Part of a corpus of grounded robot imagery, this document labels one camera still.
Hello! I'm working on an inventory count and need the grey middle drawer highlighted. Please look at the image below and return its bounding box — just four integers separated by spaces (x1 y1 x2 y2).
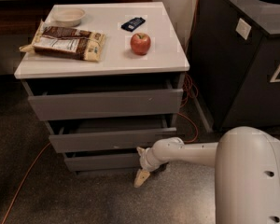
49 115 176 153

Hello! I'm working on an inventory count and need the orange extension cable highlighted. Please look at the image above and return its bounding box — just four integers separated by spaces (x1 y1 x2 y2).
0 0 209 224

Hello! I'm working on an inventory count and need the blue snack packet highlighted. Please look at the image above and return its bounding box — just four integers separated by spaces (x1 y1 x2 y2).
120 17 146 32

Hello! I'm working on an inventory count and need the grey drawer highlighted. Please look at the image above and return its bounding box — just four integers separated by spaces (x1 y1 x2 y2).
49 115 176 153
24 78 183 120
63 147 140 172

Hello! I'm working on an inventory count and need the red apple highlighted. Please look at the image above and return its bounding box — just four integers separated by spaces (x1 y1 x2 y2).
130 33 151 55

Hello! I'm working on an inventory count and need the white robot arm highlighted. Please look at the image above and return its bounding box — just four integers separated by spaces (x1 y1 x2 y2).
134 127 280 224

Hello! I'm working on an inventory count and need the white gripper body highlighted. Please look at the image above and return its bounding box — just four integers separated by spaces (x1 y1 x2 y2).
139 147 161 172

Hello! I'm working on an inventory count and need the dark grey trash bin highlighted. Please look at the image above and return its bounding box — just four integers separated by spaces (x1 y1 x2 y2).
188 0 280 130

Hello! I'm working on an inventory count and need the grey drawer cabinet white top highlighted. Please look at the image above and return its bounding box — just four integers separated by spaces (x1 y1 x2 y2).
14 1 190 176

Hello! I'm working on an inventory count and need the white bowl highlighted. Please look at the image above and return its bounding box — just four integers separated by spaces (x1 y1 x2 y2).
52 8 86 27

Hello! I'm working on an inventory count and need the grey bottom drawer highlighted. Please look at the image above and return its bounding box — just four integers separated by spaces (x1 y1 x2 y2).
63 147 140 172

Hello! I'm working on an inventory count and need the brown chip bag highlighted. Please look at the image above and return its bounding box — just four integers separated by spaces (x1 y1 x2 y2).
20 21 105 62

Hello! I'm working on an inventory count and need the grey top drawer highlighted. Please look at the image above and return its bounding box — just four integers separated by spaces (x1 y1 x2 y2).
24 78 183 120

